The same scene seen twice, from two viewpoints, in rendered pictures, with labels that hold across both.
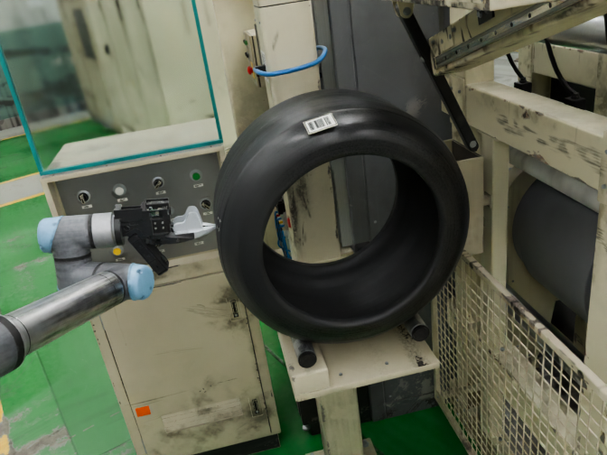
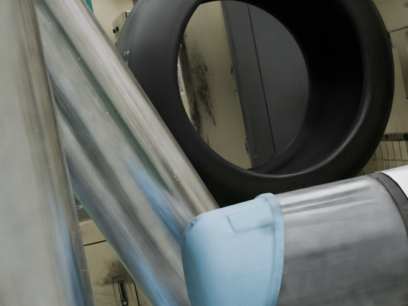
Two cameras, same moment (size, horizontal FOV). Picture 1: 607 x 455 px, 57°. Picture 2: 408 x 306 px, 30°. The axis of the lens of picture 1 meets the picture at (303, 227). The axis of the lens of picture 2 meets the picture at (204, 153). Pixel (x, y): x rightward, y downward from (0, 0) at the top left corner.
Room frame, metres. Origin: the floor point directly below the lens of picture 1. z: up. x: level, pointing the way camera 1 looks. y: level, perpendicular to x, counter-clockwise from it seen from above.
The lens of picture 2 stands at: (-0.39, 0.26, 1.13)
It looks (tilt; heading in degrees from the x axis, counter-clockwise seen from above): 3 degrees down; 352
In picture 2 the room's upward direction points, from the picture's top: 11 degrees counter-clockwise
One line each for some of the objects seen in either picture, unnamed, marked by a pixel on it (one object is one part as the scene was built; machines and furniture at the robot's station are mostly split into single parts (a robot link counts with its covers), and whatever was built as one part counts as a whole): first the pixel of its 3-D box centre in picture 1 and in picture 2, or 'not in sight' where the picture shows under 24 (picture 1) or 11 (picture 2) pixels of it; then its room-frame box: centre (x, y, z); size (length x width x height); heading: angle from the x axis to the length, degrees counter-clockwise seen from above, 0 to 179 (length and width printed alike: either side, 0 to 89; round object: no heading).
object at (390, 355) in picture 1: (349, 338); not in sight; (1.26, -0.08, 0.80); 0.37 x 0.36 x 0.02; 98
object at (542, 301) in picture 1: (539, 267); not in sight; (1.77, -0.84, 0.61); 0.33 x 0.06 x 0.86; 98
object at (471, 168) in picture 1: (444, 199); (363, 112); (1.53, -0.43, 1.05); 0.20 x 0.15 x 0.30; 8
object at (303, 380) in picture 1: (297, 339); not in sight; (1.24, 0.06, 0.84); 0.36 x 0.09 x 0.06; 8
